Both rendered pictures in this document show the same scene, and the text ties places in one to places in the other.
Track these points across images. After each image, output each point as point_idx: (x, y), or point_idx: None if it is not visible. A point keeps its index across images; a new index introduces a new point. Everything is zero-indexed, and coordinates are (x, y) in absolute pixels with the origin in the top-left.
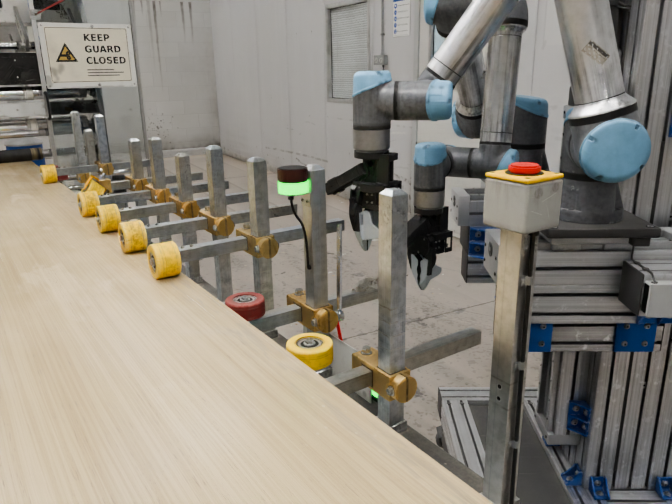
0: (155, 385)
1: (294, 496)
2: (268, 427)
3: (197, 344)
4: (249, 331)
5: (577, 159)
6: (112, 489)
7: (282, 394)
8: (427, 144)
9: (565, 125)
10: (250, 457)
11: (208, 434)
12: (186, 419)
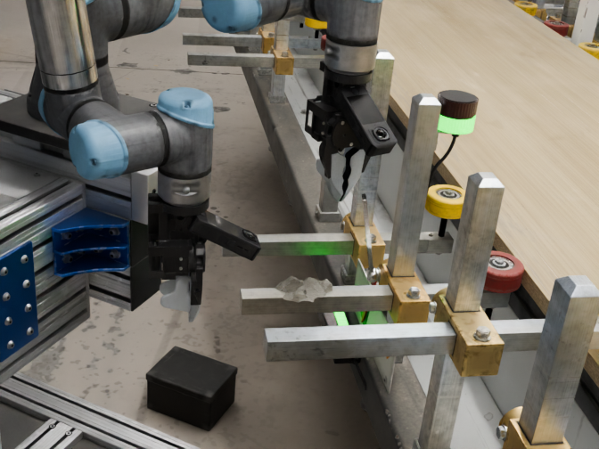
0: (583, 201)
1: (494, 134)
2: (500, 159)
3: (553, 225)
4: (500, 224)
5: (157, 18)
6: (589, 158)
7: (485, 171)
8: (201, 91)
9: (97, 1)
10: (513, 150)
11: (538, 165)
12: (553, 175)
